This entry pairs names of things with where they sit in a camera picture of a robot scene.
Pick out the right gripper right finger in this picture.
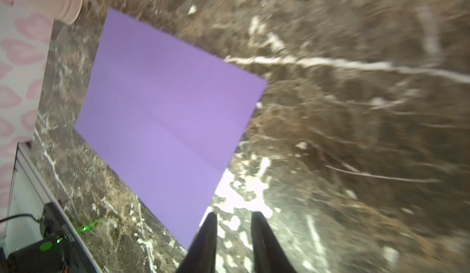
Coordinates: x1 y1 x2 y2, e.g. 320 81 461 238
251 211 296 273

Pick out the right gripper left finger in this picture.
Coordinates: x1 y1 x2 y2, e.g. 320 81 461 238
176 212 218 273

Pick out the dark purple paper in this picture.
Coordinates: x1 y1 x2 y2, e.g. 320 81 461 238
75 9 267 248

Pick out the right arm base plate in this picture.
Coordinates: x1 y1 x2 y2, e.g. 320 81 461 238
40 202 96 273

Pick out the aluminium front rail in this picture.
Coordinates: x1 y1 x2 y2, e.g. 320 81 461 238
1 142 101 270

